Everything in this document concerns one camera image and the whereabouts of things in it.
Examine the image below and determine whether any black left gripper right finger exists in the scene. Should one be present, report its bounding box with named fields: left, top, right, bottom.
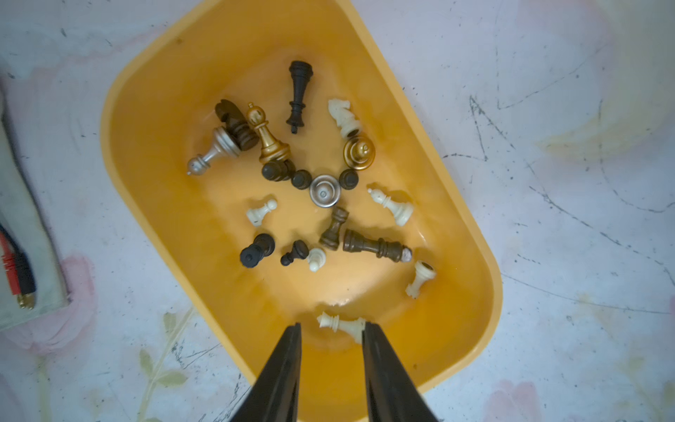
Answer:
left=362, top=322, right=438, bottom=422

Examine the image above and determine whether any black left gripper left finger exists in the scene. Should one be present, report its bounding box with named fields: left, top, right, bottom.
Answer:
left=231, top=323, right=302, bottom=421

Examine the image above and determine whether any white chess piece on table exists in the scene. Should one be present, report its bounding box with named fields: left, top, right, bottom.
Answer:
left=317, top=312, right=367, bottom=345

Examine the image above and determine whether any brown chess piece lower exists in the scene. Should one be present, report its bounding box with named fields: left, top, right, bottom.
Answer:
left=319, top=207, right=349, bottom=251

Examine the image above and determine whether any silver chess piece lower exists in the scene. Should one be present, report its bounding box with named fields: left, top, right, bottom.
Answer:
left=309, top=174, right=341, bottom=209

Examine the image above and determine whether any yellow plastic storage tray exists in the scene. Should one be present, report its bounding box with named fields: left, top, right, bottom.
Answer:
left=101, top=1, right=503, bottom=421

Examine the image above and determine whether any gold chess piece right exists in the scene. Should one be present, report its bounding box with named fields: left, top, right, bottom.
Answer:
left=343, top=135, right=376, bottom=171

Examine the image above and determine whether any bronze chess piece left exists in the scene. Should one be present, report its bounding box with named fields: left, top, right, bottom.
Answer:
left=246, top=102, right=291, bottom=165

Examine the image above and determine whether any silver chess piece near tray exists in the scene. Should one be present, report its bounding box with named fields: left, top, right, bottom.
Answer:
left=186, top=127, right=242, bottom=176

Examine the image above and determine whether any black knight chess piece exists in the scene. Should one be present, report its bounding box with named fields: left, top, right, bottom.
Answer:
left=287, top=61, right=314, bottom=135

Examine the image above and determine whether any white rook in tray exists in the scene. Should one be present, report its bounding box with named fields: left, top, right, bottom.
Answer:
left=405, top=260, right=437, bottom=299

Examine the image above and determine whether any white pawn in tray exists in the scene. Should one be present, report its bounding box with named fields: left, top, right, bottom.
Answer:
left=307, top=247, right=326, bottom=273

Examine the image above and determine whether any small black pawn in tray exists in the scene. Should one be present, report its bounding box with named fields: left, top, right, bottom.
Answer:
left=281, top=240, right=309, bottom=267

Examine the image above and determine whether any dark brown queen in tray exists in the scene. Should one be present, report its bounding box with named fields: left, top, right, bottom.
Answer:
left=343, top=230, right=413, bottom=263

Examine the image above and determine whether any white bishop in tray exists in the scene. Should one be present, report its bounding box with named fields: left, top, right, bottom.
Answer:
left=367, top=188, right=414, bottom=227

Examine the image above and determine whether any clear plastic bag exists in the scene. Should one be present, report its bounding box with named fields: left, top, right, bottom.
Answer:
left=1, top=96, right=69, bottom=338

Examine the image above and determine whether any white knight in tray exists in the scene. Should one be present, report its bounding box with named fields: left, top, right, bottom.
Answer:
left=328, top=98, right=363, bottom=139

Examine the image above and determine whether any black banana plug cable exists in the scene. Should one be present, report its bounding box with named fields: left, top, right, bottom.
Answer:
left=0, top=220, right=38, bottom=309

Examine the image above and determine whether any red banana plug cable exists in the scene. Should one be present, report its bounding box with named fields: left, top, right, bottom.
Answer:
left=0, top=231, right=25, bottom=307

